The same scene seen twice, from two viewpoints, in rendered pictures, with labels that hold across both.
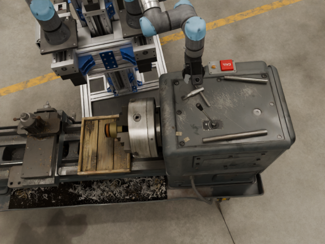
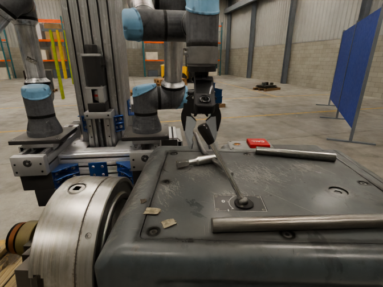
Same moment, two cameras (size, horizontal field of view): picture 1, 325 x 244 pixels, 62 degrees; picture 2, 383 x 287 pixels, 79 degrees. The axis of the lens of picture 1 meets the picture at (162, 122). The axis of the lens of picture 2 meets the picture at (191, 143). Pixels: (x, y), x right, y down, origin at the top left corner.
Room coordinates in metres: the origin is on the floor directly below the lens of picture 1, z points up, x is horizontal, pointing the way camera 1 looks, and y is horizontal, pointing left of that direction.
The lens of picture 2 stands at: (0.11, -0.11, 1.51)
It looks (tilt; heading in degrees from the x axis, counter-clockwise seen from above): 20 degrees down; 356
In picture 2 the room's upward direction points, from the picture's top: straight up
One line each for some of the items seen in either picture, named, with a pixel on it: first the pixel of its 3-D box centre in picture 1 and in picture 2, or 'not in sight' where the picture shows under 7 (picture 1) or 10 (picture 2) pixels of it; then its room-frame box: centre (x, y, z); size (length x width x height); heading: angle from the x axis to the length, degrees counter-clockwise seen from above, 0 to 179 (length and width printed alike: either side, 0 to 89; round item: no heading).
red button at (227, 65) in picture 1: (226, 65); (257, 144); (0.77, -0.36, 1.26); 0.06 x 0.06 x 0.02; 85
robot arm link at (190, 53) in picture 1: (193, 48); (200, 57); (0.70, -0.17, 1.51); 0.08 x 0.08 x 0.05
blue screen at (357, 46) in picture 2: not in sight; (346, 73); (5.90, -4.37, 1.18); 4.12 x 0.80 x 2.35; 152
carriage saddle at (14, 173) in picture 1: (37, 147); not in sight; (0.65, 0.77, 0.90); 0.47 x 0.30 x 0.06; 175
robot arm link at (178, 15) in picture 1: (182, 16); (186, 27); (0.80, -0.14, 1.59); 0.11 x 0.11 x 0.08; 8
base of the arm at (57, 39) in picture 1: (54, 29); (43, 123); (1.25, 0.54, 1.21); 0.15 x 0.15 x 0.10
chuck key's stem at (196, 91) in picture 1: (192, 93); (198, 160); (0.64, -0.16, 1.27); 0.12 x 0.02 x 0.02; 108
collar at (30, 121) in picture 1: (26, 118); not in sight; (0.73, 0.71, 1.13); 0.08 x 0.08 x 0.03
